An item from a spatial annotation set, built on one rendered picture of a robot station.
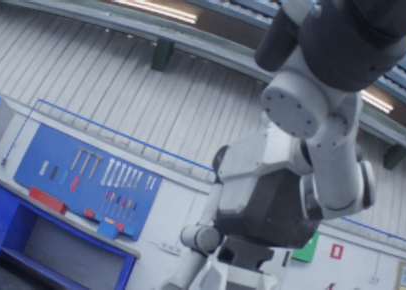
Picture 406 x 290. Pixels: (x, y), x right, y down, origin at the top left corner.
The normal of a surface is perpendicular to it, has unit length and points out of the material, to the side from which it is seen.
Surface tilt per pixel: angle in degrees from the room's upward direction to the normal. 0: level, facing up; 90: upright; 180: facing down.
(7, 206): 90
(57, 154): 90
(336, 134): 80
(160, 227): 90
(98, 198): 90
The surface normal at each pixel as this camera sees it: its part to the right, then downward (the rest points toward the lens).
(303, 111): -0.63, 0.70
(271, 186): -0.29, -0.34
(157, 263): 0.15, -0.40
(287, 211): 0.40, -0.02
